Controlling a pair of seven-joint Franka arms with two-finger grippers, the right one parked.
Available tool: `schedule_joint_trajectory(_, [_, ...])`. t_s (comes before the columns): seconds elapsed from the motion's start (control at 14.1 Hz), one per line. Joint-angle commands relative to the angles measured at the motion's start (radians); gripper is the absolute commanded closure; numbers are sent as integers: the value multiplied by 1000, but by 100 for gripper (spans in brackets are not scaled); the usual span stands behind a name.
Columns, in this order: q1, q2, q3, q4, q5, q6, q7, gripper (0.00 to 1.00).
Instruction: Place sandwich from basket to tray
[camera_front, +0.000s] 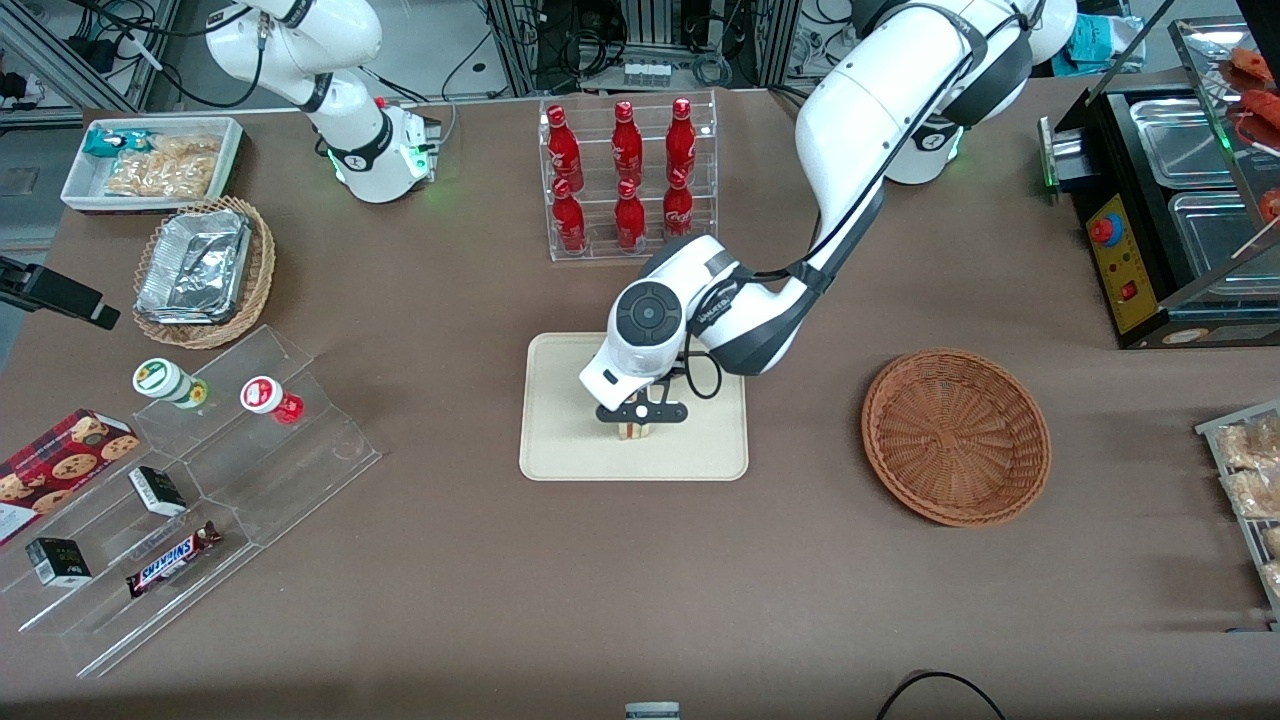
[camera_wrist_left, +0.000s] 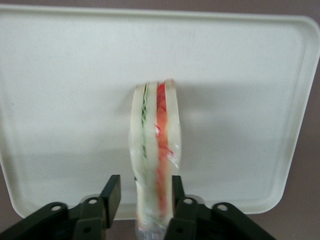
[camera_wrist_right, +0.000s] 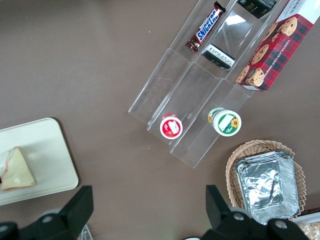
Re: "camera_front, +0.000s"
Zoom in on tray of packaged pastries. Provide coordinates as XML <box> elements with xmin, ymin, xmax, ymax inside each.
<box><xmin>1195</xmin><ymin>400</ymin><xmax>1280</xmax><ymax>633</ymax></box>

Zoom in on clear bag of crackers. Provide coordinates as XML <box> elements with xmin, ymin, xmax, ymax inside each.
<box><xmin>105</xmin><ymin>135</ymin><xmax>223</xmax><ymax>199</ymax></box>

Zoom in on clear acrylic bottle rack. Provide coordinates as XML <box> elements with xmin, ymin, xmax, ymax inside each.
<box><xmin>538</xmin><ymin>90</ymin><xmax>719</xmax><ymax>264</ymax></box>

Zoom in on steel food pan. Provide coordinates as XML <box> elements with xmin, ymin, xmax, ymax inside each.
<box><xmin>1168</xmin><ymin>190</ymin><xmax>1280</xmax><ymax>281</ymax></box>
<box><xmin>1128</xmin><ymin>97</ymin><xmax>1251</xmax><ymax>191</ymax></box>

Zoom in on white rectangular snack bin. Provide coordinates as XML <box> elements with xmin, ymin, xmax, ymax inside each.
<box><xmin>60</xmin><ymin>116</ymin><xmax>246</xmax><ymax>216</ymax></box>

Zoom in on empty brown wicker basket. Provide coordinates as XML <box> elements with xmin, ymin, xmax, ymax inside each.
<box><xmin>861</xmin><ymin>348</ymin><xmax>1052</xmax><ymax>528</ymax></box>

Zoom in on red lid yogurt cup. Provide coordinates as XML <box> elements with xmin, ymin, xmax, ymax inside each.
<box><xmin>240</xmin><ymin>376</ymin><xmax>304</xmax><ymax>425</ymax></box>

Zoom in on green snack packet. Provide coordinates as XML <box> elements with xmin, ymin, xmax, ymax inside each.
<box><xmin>82</xmin><ymin>128</ymin><xmax>151</xmax><ymax>161</ymax></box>

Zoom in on red cola bottle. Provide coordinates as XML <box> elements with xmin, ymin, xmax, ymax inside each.
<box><xmin>614</xmin><ymin>180</ymin><xmax>647</xmax><ymax>251</ymax></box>
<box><xmin>552</xmin><ymin>178</ymin><xmax>588</xmax><ymax>254</ymax></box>
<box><xmin>546</xmin><ymin>105</ymin><xmax>584</xmax><ymax>191</ymax></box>
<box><xmin>666</xmin><ymin>97</ymin><xmax>697</xmax><ymax>181</ymax></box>
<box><xmin>662</xmin><ymin>170</ymin><xmax>695</xmax><ymax>239</ymax></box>
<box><xmin>611</xmin><ymin>100</ymin><xmax>645</xmax><ymax>186</ymax></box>

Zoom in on aluminium foil tray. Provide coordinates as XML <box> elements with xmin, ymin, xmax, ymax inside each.
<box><xmin>135</xmin><ymin>208</ymin><xmax>253</xmax><ymax>326</ymax></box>

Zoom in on black floor cable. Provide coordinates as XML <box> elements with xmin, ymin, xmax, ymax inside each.
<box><xmin>877</xmin><ymin>670</ymin><xmax>1006</xmax><ymax>720</ymax></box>

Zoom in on green lid yogurt cup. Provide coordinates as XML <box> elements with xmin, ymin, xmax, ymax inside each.
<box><xmin>133</xmin><ymin>358</ymin><xmax>209</xmax><ymax>411</ymax></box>

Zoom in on wicker basket holding foil trays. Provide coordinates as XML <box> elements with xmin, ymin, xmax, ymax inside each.
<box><xmin>132</xmin><ymin>196</ymin><xmax>276</xmax><ymax>350</ymax></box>

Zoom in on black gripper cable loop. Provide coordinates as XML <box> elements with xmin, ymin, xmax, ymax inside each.
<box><xmin>680</xmin><ymin>348</ymin><xmax>724</xmax><ymax>401</ymax></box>

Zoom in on clear acrylic stepped display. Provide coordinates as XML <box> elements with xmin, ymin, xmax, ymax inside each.
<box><xmin>0</xmin><ymin>324</ymin><xmax>383</xmax><ymax>681</ymax></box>

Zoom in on small black box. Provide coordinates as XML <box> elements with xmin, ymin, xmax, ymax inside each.
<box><xmin>128</xmin><ymin>466</ymin><xmax>188</xmax><ymax>518</ymax></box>
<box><xmin>25</xmin><ymin>537</ymin><xmax>93</xmax><ymax>587</ymax></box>

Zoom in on Snickers chocolate bar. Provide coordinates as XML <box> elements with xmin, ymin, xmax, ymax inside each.
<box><xmin>126</xmin><ymin>522</ymin><xmax>223</xmax><ymax>599</ymax></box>

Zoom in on red tartan cookie box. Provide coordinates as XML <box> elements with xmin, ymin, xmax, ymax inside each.
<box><xmin>0</xmin><ymin>408</ymin><xmax>141</xmax><ymax>549</ymax></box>

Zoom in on black food warmer appliance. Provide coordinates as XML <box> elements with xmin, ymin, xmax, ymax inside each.
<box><xmin>1038</xmin><ymin>15</ymin><xmax>1280</xmax><ymax>351</ymax></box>

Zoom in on cream plastic tray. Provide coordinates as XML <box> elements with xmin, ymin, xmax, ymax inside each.
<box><xmin>519</xmin><ymin>332</ymin><xmax>749</xmax><ymax>482</ymax></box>

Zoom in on clear bag of pastry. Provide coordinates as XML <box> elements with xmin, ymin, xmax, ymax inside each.
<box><xmin>1215</xmin><ymin>415</ymin><xmax>1280</xmax><ymax>471</ymax></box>
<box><xmin>1225</xmin><ymin>468</ymin><xmax>1280</xmax><ymax>519</ymax></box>

